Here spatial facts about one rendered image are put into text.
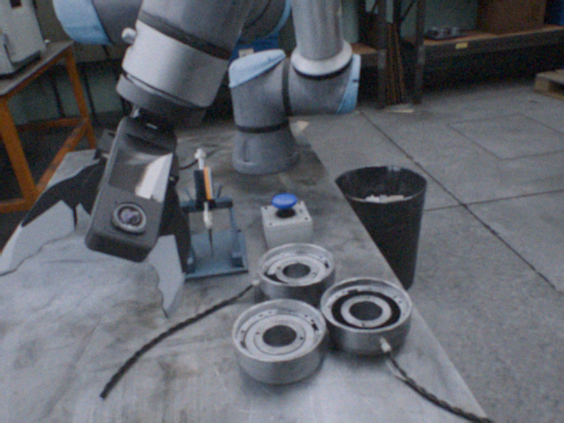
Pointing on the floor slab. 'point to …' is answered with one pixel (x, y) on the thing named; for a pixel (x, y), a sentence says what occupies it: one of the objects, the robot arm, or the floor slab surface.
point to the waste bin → (389, 211)
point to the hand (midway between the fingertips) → (86, 303)
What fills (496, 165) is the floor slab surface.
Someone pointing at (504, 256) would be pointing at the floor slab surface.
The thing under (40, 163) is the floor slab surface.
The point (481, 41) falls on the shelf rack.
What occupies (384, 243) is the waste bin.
